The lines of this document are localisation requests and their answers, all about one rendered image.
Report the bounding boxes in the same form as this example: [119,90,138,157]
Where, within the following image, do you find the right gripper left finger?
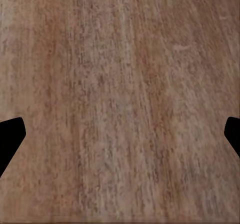
[0,117,26,177]

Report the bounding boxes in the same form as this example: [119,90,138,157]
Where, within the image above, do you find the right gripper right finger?
[224,116,240,157]

